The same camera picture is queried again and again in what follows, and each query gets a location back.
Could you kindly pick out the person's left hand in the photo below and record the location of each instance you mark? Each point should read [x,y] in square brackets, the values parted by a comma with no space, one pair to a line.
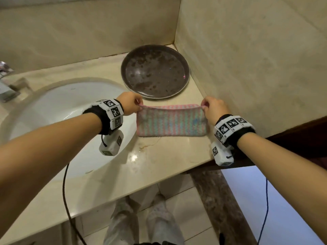
[127,102]

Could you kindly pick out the person's right hand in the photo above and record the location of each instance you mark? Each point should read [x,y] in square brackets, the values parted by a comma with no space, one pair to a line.
[215,109]

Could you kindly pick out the person's right fingers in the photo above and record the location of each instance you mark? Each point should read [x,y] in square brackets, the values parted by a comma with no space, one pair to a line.
[204,105]

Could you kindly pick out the person's left fingers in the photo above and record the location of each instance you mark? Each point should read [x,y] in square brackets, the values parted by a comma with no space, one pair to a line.
[138,103]

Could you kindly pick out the pink and green knitted cloth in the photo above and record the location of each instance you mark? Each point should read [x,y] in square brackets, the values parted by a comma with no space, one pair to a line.
[171,121]

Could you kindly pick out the person's right forearm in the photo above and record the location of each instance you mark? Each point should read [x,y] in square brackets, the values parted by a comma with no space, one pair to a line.
[283,176]

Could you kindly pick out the person's left forearm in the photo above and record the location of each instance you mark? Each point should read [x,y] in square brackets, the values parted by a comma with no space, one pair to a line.
[43,153]

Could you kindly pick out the dark brown round plate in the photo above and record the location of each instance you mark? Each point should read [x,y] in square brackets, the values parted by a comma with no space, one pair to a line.
[155,71]

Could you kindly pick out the white sink basin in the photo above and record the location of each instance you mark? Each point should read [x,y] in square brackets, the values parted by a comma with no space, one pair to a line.
[69,125]

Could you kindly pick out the person's legs in light trousers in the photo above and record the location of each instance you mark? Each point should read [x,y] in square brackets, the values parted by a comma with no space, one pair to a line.
[143,221]

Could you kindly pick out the chrome faucet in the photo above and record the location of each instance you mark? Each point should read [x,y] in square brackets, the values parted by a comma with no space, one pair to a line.
[7,84]

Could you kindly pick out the left wrist camera with markers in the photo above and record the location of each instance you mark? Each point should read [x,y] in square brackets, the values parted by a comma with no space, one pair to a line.
[109,119]

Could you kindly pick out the wrist camera with markers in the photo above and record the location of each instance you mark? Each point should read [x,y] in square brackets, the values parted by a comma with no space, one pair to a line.
[228,137]
[109,119]

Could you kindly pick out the right wrist camera with markers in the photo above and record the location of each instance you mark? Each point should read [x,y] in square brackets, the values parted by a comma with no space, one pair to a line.
[228,137]

